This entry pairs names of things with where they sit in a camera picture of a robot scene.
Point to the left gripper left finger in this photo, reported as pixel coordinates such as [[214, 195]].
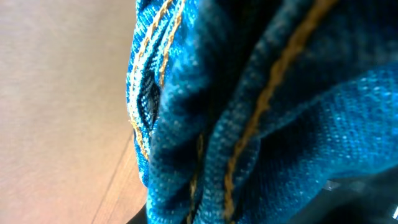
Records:
[[140, 217]]

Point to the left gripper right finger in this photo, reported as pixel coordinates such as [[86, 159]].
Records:
[[370, 199]]

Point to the blue denim jeans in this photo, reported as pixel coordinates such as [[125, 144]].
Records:
[[243, 110]]

